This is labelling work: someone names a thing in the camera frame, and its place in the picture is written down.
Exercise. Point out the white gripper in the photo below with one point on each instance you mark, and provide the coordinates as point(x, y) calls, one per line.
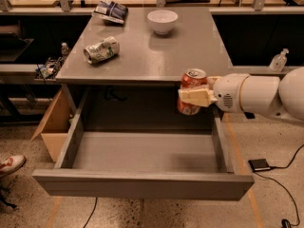
point(227, 91)

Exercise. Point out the orange-red soda can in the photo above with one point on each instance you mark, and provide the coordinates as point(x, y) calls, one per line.
point(191, 78)

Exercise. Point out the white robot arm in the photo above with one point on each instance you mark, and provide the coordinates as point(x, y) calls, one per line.
point(268, 96)

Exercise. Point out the open grey top drawer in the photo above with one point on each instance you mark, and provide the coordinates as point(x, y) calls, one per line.
point(136, 145)

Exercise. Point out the crushed silver green can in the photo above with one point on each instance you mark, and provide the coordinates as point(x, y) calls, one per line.
point(103, 50)

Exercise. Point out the white ceramic bowl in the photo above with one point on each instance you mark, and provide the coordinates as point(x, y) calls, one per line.
point(162, 21)

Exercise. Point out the clear sanitizer pump bottle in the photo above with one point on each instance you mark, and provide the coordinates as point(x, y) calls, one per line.
point(279, 61)

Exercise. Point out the grey cabinet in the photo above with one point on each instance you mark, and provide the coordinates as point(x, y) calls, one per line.
point(137, 89)

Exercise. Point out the black foot pedal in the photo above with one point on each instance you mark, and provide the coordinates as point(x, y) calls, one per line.
point(259, 165)

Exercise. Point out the blue chip bag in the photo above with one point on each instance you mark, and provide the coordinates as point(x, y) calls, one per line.
point(111, 11)

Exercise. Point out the small plastic water bottle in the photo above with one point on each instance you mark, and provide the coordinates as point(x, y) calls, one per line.
point(65, 50)

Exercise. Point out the cardboard box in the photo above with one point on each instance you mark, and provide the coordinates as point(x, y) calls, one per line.
point(54, 125)

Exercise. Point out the tray of small clutter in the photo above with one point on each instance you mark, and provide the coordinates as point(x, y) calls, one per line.
point(49, 69)

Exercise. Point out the red white sneaker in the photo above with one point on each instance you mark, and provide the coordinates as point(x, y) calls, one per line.
point(11, 164)

